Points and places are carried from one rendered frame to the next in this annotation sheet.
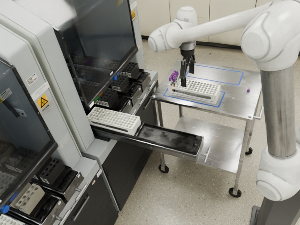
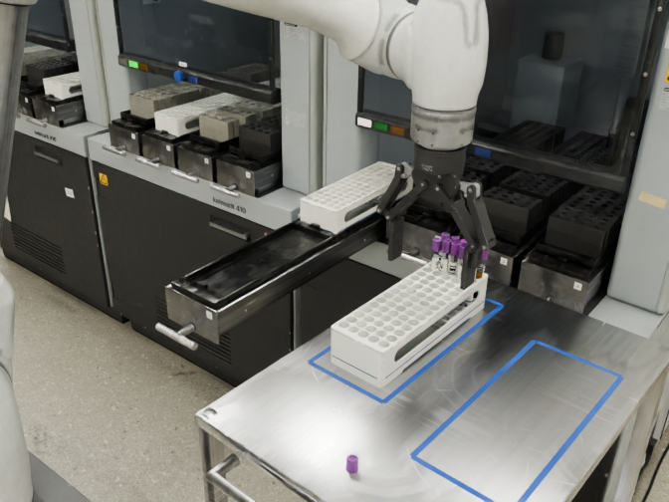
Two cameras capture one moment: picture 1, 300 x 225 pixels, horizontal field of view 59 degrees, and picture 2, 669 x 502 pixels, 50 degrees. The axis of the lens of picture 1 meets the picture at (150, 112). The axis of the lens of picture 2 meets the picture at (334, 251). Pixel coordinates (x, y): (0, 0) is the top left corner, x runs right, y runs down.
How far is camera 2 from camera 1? 181 cm
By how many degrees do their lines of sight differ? 77
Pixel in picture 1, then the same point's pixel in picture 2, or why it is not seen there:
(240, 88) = (385, 453)
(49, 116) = (290, 45)
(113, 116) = (361, 186)
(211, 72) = (538, 408)
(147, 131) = (305, 243)
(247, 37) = not seen: outside the picture
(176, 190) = not seen: outside the picture
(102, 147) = not seen: hidden behind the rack
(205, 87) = (391, 321)
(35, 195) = (216, 124)
